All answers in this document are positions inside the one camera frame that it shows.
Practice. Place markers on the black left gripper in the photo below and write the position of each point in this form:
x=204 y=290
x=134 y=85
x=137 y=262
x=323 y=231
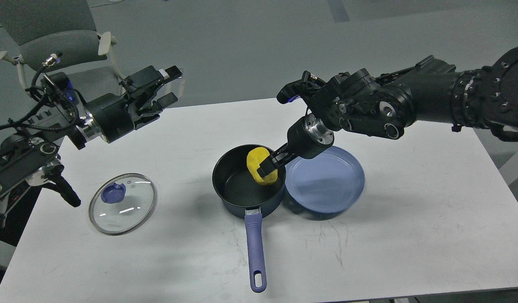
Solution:
x=110 y=112

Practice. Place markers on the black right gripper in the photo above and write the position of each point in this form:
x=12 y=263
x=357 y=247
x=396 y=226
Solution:
x=306 y=138

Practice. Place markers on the yellow toy potato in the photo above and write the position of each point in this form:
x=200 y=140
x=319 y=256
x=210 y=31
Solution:
x=253 y=160

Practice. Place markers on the glass pot lid blue knob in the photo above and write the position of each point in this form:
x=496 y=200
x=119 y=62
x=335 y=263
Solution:
x=122 y=204

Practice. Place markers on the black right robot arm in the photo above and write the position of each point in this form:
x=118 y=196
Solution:
x=432 y=91

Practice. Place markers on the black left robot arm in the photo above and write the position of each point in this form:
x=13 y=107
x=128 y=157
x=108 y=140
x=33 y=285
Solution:
x=29 y=158

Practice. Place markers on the blue round plate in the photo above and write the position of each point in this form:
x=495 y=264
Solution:
x=325 y=186

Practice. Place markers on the grey office chair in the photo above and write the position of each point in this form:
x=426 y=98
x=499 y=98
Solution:
x=44 y=28

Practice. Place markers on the blue saucepan with handle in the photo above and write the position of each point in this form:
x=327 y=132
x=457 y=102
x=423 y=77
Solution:
x=247 y=200

